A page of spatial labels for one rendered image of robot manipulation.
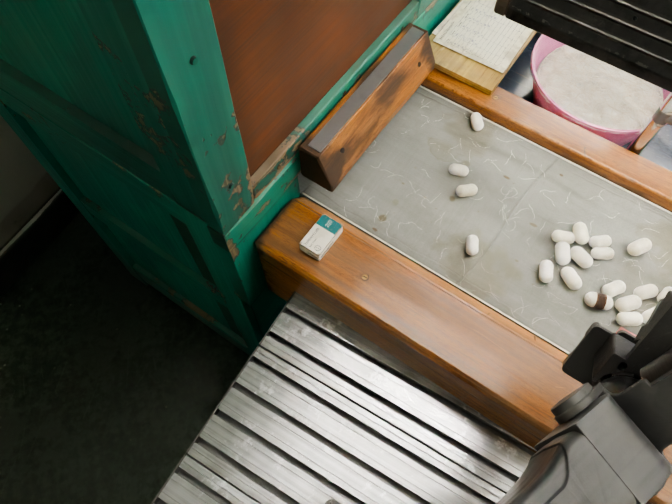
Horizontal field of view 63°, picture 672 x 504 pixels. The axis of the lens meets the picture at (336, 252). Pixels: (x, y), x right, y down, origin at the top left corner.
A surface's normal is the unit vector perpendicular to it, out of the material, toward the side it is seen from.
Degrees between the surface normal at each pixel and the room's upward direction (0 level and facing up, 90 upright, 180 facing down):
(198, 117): 90
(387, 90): 66
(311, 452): 0
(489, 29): 0
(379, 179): 0
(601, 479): 18
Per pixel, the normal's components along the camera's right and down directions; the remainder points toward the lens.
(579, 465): 0.26, -0.58
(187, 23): 0.82, 0.51
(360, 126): 0.76, 0.30
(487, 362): 0.00, -0.44
